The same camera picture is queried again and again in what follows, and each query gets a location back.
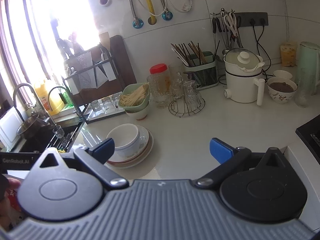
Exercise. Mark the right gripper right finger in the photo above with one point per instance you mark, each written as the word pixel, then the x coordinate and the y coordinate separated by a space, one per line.
pixel 230 160

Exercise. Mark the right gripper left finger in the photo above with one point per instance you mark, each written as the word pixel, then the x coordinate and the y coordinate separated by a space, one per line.
pixel 94 159

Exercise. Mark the large rose pattern plate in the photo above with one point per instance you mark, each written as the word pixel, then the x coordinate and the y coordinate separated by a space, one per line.
pixel 146 146

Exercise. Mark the small white ceramic bowl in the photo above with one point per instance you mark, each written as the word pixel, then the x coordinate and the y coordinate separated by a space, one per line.
pixel 126 139

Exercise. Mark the white leaf plate orange rim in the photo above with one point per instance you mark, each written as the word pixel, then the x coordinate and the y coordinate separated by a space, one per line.
pixel 130 140

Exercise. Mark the person's left hand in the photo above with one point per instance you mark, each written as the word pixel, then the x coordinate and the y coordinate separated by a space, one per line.
pixel 11 213

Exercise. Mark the steel pot in sink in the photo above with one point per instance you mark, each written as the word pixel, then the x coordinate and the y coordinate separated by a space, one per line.
pixel 31 126

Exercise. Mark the upturned clear drinking glass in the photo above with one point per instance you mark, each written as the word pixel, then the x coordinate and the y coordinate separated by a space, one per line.
pixel 96 106

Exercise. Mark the yellow detergent bottle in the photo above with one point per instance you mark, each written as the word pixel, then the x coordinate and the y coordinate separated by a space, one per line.
pixel 52 104

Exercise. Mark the white bowl orange foot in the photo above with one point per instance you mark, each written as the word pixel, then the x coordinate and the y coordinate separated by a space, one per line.
pixel 140 115

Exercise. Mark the white electric cooking pot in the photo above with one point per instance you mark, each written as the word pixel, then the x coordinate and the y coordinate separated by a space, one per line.
pixel 245 89

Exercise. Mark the green strainer basket with noodles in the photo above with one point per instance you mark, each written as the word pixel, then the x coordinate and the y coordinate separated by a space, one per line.
pixel 135 97

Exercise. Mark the black dish rack tray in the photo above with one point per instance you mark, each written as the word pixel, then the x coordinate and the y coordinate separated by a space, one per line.
pixel 89 72

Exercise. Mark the black induction cooktop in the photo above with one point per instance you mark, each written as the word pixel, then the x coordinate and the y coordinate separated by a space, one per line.
pixel 309 134

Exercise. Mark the patterned bowl with brown food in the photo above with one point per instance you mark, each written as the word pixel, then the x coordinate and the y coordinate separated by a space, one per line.
pixel 281 90

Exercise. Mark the green chopstick holder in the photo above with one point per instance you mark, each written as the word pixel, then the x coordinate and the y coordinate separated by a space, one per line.
pixel 204 74

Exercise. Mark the brown wooden cutting board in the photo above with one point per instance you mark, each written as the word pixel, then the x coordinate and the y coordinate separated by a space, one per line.
pixel 116 49

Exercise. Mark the textured glass near kettle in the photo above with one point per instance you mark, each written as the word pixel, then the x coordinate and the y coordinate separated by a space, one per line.
pixel 303 92

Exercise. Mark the small white bowl behind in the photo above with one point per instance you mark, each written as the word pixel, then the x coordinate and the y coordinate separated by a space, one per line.
pixel 282 74

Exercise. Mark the glass pot lid white knob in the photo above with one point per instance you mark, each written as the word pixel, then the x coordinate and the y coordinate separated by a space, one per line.
pixel 243 62

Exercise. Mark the tall textured clear glass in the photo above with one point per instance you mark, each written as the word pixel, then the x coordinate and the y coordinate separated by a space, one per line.
pixel 161 100

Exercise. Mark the yellow snack packet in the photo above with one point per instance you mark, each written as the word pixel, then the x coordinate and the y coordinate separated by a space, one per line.
pixel 288 54

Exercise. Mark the mint green electric kettle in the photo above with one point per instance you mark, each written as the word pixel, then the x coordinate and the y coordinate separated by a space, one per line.
pixel 308 66

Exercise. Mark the yellow gas pipe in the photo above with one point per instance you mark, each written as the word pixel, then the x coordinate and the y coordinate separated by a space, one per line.
pixel 151 11

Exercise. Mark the wire glass drying rack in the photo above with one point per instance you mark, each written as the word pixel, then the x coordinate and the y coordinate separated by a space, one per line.
pixel 186 99

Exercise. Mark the white handled kitchen scissors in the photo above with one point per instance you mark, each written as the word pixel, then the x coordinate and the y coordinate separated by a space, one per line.
pixel 231 23

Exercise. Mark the black wall power strip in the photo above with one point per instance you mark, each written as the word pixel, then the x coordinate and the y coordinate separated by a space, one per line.
pixel 247 19

